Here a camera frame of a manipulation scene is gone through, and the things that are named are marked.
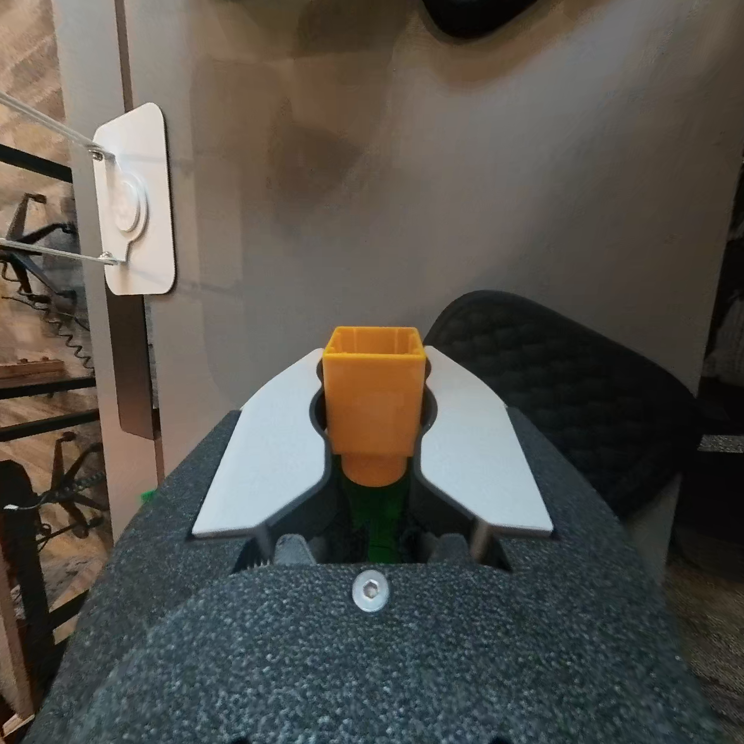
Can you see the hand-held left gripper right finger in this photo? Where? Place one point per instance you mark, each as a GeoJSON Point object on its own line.
{"type": "Point", "coordinates": [482, 459]}

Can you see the orange mega block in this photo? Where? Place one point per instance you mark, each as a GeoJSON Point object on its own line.
{"type": "Point", "coordinates": [372, 407]}

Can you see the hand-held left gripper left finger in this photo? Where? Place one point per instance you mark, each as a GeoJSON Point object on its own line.
{"type": "Point", "coordinates": [261, 465]}

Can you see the black mesh pad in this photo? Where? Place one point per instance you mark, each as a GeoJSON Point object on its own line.
{"type": "Point", "coordinates": [552, 378]}
{"type": "Point", "coordinates": [471, 20]}

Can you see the black office chair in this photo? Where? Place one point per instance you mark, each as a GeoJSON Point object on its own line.
{"type": "Point", "coordinates": [55, 238]}
{"type": "Point", "coordinates": [64, 482]}

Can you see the green plastic bin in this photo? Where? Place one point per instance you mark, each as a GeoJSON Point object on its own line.
{"type": "Point", "coordinates": [378, 517]}

